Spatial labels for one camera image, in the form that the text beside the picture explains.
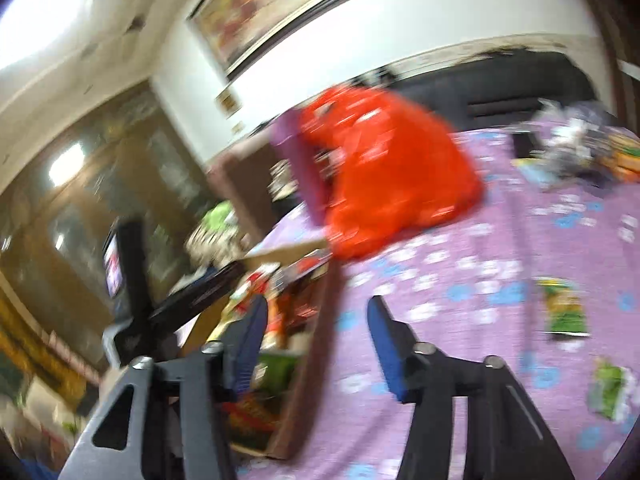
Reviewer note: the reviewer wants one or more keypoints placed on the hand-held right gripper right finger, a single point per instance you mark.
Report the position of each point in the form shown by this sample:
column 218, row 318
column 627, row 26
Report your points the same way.
column 387, row 345

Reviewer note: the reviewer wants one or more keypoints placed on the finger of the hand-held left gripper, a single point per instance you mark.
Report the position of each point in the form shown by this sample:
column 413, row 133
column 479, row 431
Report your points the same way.
column 200, row 292

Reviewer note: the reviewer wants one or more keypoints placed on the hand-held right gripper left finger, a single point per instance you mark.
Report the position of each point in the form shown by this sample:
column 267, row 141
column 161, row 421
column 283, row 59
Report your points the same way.
column 247, row 350

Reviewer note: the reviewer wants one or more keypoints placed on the pile of assorted snack packets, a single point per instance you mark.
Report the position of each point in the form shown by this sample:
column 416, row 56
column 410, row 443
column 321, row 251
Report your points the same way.
column 280, row 310

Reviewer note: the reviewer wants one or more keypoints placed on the cardboard box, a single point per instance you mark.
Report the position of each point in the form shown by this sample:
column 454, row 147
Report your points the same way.
column 315, row 350

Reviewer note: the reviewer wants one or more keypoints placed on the green yellow snack packet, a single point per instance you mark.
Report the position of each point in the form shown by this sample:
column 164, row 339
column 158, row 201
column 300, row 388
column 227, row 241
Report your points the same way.
column 562, row 305

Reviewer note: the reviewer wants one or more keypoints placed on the patterned blanket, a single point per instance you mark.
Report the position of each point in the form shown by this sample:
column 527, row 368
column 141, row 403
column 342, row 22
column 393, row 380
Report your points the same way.
column 215, row 245

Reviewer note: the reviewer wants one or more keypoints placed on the green cloth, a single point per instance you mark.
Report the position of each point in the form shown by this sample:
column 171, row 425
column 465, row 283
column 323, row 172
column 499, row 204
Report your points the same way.
column 217, row 215

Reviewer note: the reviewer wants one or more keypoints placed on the wooden glass cabinet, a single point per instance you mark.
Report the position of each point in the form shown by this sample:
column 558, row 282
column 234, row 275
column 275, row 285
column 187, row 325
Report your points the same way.
column 75, row 210

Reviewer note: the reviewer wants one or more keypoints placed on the purple floral tablecloth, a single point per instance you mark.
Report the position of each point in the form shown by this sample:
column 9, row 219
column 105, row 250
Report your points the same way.
column 475, row 340

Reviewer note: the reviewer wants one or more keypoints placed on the brown sofa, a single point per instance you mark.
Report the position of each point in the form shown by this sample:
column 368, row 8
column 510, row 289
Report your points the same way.
column 240, row 185

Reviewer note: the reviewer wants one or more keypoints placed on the purple thermos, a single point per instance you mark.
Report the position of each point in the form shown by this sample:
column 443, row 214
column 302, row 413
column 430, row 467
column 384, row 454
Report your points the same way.
column 300, row 170

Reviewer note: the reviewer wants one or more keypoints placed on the red plastic bag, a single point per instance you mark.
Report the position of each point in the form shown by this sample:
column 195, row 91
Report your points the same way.
column 395, row 175

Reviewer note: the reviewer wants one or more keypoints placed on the small black box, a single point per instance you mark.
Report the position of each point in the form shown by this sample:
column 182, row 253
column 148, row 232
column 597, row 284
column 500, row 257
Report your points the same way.
column 524, row 145

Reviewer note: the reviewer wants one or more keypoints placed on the ceiling light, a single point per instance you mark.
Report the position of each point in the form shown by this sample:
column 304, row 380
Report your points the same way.
column 35, row 20

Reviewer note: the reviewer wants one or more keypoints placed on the black sofa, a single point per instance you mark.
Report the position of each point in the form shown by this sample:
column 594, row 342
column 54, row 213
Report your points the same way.
column 525, row 80

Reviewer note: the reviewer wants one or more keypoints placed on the small wall poster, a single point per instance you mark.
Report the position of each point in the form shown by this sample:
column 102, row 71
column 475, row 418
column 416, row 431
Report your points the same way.
column 227, row 100

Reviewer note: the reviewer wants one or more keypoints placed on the framed wall painting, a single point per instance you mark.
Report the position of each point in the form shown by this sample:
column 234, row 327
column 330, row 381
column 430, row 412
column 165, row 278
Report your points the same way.
column 280, row 0

